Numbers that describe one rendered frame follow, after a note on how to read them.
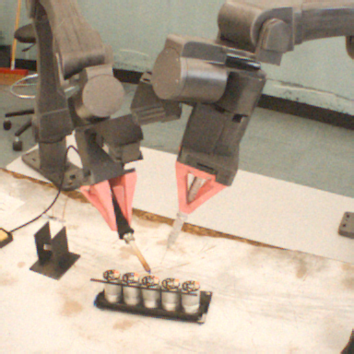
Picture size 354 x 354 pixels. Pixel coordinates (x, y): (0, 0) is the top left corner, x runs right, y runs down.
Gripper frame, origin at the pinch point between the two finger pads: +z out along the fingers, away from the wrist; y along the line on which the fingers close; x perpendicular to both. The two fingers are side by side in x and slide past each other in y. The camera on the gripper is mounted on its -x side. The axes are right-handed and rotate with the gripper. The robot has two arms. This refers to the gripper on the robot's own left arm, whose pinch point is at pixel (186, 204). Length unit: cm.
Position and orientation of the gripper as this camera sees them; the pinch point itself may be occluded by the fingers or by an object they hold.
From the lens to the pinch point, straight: 75.5
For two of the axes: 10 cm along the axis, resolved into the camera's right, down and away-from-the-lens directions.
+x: 9.4, 3.5, 0.6
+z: -3.3, 8.0, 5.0
